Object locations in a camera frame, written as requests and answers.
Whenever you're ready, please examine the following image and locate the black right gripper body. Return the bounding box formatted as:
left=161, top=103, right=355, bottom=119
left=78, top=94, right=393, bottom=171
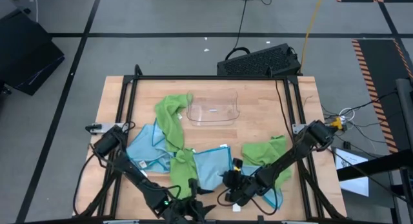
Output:
left=222, top=168, right=264, bottom=204

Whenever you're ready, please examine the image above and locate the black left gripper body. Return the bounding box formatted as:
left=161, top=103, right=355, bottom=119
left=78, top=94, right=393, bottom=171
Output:
left=159, top=198, right=207, bottom=224

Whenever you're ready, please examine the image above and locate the blue teal-edged microfiber towel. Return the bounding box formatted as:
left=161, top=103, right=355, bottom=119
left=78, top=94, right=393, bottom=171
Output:
left=240, top=165, right=284, bottom=209
left=192, top=143, right=234, bottom=192
left=125, top=123, right=175, bottom=174

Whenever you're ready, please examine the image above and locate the green microfiber towel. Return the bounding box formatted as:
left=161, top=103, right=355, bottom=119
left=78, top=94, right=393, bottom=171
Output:
left=241, top=135, right=293, bottom=189
left=169, top=148, right=200, bottom=199
left=154, top=93, right=194, bottom=153

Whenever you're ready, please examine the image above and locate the clear plastic bin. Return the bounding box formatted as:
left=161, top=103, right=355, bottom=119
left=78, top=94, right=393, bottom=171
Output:
left=186, top=88, right=240, bottom=127

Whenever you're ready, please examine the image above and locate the white printed sheet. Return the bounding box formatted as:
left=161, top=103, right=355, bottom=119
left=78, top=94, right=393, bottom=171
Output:
left=334, top=147, right=370, bottom=198

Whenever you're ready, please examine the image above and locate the yellow plug connector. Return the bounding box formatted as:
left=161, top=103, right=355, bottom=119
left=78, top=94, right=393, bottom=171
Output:
left=328, top=116, right=343, bottom=130

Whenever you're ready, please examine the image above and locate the black perforated computer case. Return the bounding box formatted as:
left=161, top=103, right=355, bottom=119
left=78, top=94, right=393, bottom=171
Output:
left=216, top=43, right=303, bottom=77

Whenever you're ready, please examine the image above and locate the black metal stand beam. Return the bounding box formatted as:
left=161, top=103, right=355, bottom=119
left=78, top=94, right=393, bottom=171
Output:
left=337, top=148, right=413, bottom=182

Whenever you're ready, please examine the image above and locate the large black equipment case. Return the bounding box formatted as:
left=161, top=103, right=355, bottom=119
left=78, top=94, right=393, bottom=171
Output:
left=0, top=9, right=65, bottom=96

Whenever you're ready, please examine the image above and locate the black hanging cable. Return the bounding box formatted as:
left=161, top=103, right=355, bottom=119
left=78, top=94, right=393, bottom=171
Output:
left=225, top=0, right=251, bottom=61

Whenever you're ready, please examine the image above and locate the grey metal post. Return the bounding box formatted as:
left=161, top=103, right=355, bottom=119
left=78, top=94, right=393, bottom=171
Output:
left=396, top=77, right=413, bottom=154

